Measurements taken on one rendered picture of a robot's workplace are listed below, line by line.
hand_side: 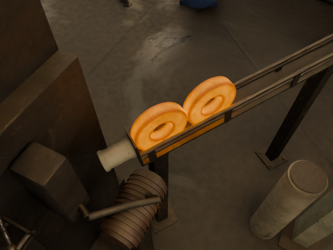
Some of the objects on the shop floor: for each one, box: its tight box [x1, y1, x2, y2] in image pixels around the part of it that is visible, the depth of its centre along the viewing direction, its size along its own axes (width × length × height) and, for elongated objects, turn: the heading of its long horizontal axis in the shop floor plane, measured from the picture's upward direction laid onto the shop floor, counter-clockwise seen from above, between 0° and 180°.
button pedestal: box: [278, 189, 333, 250], centre depth 104 cm, size 16×24×62 cm, turn 153°
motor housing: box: [100, 169, 167, 250], centre depth 104 cm, size 13×22×54 cm, turn 153°
